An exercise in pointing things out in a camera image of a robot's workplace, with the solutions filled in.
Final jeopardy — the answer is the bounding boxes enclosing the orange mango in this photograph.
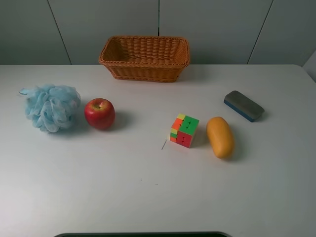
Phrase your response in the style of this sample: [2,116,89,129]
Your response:
[206,117,235,159]

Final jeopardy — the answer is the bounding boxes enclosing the multicoloured puzzle cube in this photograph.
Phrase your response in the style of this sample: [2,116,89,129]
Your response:
[169,114,199,148]

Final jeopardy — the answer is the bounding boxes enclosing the orange wicker basket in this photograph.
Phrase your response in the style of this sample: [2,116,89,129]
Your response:
[98,36,190,83]

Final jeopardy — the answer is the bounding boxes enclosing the red apple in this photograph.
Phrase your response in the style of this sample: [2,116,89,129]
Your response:
[84,98,116,130]

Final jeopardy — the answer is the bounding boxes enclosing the grey blue board eraser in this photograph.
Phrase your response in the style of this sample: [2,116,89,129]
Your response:
[224,90,265,122]

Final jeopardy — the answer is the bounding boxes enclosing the blue mesh bath loofah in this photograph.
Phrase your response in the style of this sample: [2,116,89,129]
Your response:
[19,84,81,133]

